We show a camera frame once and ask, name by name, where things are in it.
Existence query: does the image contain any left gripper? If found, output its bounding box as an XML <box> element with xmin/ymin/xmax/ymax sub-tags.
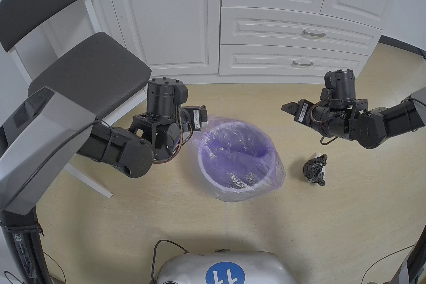
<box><xmin>176</xmin><ymin>105</ymin><xmax>208</xmax><ymax>145</ymax></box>

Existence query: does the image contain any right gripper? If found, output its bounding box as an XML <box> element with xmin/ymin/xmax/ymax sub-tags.
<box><xmin>282</xmin><ymin>100</ymin><xmax>334</xmax><ymax>138</ymax></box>

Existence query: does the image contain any purple plastic bag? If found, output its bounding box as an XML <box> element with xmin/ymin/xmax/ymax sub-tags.
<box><xmin>187</xmin><ymin>113</ymin><xmax>287</xmax><ymax>203</ymax></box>

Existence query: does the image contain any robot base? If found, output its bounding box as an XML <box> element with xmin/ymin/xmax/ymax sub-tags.
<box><xmin>156</xmin><ymin>251</ymin><xmax>297</xmax><ymax>284</ymax></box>

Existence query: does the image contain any crumpled black plastic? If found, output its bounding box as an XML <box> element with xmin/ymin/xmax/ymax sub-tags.
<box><xmin>302</xmin><ymin>154</ymin><xmax>329</xmax><ymax>187</ymax></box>

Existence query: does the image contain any white trash bin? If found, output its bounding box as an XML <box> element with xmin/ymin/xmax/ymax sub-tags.
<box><xmin>197</xmin><ymin>121</ymin><xmax>277</xmax><ymax>203</ymax></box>

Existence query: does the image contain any white wardrobe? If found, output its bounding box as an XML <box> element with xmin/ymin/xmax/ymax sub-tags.
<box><xmin>20</xmin><ymin>0</ymin><xmax>415</xmax><ymax>77</ymax></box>

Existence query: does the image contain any white chair with grey cushions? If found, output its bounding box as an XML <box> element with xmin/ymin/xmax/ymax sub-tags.
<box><xmin>0</xmin><ymin>0</ymin><xmax>152</xmax><ymax>200</ymax></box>

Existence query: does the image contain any black cable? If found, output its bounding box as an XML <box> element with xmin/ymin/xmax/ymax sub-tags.
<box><xmin>151</xmin><ymin>239</ymin><xmax>191</xmax><ymax>284</ymax></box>
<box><xmin>361</xmin><ymin>244</ymin><xmax>416</xmax><ymax>284</ymax></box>
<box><xmin>43</xmin><ymin>251</ymin><xmax>67</xmax><ymax>284</ymax></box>

